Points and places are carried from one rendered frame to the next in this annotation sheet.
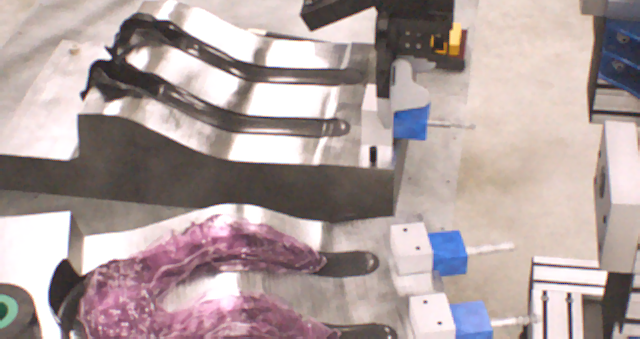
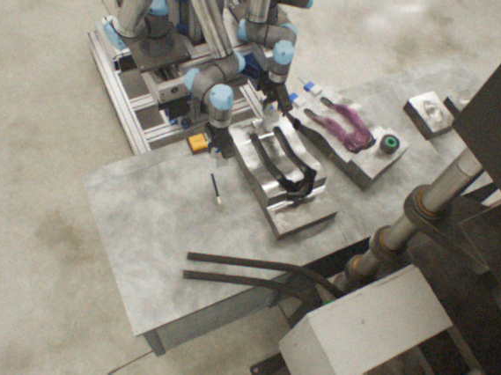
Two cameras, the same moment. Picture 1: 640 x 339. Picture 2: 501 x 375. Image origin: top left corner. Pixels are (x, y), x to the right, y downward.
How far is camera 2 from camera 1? 2.18 m
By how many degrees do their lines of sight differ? 73
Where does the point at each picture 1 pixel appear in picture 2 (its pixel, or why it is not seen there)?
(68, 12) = (246, 270)
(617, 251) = not seen: hidden behind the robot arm
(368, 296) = (315, 106)
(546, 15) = not seen: outside the picture
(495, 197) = (85, 242)
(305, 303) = (328, 112)
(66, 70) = (293, 220)
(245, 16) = (210, 209)
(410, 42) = not seen: hidden behind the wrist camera
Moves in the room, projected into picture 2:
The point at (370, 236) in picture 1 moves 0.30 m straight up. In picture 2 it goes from (298, 113) to (313, 66)
